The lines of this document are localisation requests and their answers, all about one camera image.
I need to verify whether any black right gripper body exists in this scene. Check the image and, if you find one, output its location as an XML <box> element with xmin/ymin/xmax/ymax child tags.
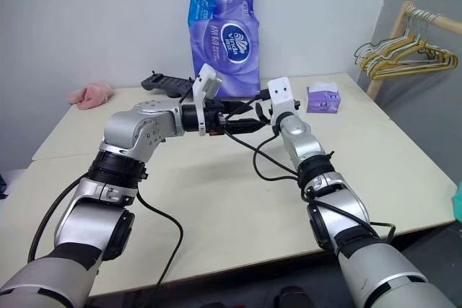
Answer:
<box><xmin>254</xmin><ymin>101</ymin><xmax>272</xmax><ymax>126</ymax></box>

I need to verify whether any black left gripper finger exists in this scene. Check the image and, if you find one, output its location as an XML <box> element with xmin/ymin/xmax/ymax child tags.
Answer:
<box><xmin>227</xmin><ymin>117</ymin><xmax>266</xmax><ymax>135</ymax></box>
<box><xmin>220</xmin><ymin>100</ymin><xmax>261</xmax><ymax>111</ymax></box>

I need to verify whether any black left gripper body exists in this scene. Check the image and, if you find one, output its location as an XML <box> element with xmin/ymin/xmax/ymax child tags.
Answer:
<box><xmin>204</xmin><ymin>98</ymin><xmax>232</xmax><ymax>136</ymax></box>

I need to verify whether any purple tissue box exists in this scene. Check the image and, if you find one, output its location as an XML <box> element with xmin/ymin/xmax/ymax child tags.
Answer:
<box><xmin>305</xmin><ymin>81</ymin><xmax>342</xmax><ymax>115</ymax></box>

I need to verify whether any dark grey handheld controller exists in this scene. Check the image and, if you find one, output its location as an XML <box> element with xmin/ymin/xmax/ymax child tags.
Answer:
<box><xmin>140</xmin><ymin>73</ymin><xmax>198</xmax><ymax>99</ymax></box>

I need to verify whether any blue purple tissue pack bag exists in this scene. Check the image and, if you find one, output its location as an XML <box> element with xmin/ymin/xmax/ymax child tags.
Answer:
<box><xmin>186</xmin><ymin>0</ymin><xmax>261</xmax><ymax>98</ymax></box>

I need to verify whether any pink towel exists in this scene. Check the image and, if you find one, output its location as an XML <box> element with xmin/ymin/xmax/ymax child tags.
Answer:
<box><xmin>69</xmin><ymin>82</ymin><xmax>116</xmax><ymax>110</ymax></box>

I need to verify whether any wooden clothes rack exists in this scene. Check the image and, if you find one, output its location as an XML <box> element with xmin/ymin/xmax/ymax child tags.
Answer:
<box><xmin>366</xmin><ymin>1</ymin><xmax>462</xmax><ymax>100</ymax></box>

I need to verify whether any dark rounded shape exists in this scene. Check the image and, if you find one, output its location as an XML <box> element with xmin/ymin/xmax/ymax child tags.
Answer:
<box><xmin>272</xmin><ymin>285</ymin><xmax>311</xmax><ymax>308</ymax></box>

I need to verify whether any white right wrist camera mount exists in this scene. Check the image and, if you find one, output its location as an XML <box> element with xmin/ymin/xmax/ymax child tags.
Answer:
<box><xmin>266</xmin><ymin>76</ymin><xmax>297</xmax><ymax>126</ymax></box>

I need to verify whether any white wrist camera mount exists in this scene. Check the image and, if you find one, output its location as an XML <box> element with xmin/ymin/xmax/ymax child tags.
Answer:
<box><xmin>266</xmin><ymin>76</ymin><xmax>297</xmax><ymax>126</ymax></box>
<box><xmin>191</xmin><ymin>63</ymin><xmax>222</xmax><ymax>136</ymax></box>

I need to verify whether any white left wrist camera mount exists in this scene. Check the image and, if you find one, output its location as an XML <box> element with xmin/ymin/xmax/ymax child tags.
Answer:
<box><xmin>191</xmin><ymin>63</ymin><xmax>222</xmax><ymax>136</ymax></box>

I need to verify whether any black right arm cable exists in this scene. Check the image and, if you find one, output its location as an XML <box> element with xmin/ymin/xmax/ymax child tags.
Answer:
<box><xmin>227</xmin><ymin>126</ymin><xmax>398</xmax><ymax>251</ymax></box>

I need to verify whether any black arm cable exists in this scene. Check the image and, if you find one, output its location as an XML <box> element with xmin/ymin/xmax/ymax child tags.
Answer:
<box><xmin>27</xmin><ymin>177</ymin><xmax>185</xmax><ymax>284</ymax></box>
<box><xmin>227</xmin><ymin>126</ymin><xmax>398</xmax><ymax>251</ymax></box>

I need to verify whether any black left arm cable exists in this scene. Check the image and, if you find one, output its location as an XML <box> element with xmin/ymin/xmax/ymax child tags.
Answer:
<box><xmin>27</xmin><ymin>177</ymin><xmax>185</xmax><ymax>284</ymax></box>

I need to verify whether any dark green wire hanger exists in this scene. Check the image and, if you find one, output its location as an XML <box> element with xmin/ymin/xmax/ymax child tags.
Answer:
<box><xmin>353</xmin><ymin>32</ymin><xmax>416</xmax><ymax>67</ymax></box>

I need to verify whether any white wire hanger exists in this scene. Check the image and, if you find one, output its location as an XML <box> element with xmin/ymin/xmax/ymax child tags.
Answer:
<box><xmin>366</xmin><ymin>15</ymin><xmax>450</xmax><ymax>74</ymax></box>

